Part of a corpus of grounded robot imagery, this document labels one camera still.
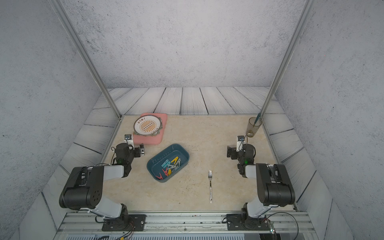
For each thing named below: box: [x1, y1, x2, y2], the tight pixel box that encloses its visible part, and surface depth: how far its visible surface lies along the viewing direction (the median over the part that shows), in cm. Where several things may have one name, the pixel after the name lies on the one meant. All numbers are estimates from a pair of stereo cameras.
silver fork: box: [208, 170, 213, 204], surface depth 85 cm
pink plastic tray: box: [133, 113, 168, 145], surface depth 110 cm
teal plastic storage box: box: [146, 143, 190, 183], surface depth 95 cm
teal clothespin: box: [161, 159, 171, 169], surface depth 95 cm
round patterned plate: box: [133, 114, 162, 136], surface depth 117 cm
